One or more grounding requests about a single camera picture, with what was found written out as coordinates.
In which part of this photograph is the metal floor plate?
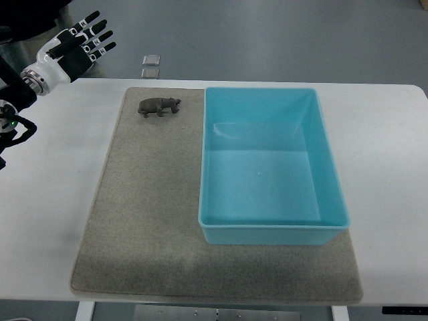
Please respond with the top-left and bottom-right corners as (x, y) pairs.
(142, 55), (161, 66)
(141, 68), (159, 79)

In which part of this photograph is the white left table leg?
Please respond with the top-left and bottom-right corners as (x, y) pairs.
(74, 301), (96, 321)

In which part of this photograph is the brown toy hippo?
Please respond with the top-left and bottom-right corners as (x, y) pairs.
(138, 98), (181, 118)

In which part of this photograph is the lower metal floor plate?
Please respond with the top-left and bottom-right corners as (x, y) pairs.
(141, 68), (159, 79)

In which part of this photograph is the grey felt mat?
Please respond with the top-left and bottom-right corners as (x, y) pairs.
(70, 88), (363, 305)

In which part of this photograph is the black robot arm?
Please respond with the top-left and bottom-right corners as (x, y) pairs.
(1, 58), (47, 151)

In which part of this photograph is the blue plastic box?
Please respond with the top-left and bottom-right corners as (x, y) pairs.
(199, 87), (350, 245)

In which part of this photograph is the white table leg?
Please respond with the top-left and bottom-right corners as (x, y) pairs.
(74, 301), (96, 321)
(331, 306), (350, 321)

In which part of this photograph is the metal table base plate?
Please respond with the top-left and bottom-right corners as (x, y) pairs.
(133, 304), (302, 321)

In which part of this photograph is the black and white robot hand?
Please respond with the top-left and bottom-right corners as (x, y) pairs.
(27, 11), (116, 89)

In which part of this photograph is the upper metal floor plate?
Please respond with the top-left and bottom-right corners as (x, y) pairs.
(142, 55), (161, 66)

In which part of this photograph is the black table control panel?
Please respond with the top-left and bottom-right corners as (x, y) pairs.
(382, 306), (428, 316)

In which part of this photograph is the white right table leg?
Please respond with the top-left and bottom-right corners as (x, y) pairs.
(331, 306), (350, 321)

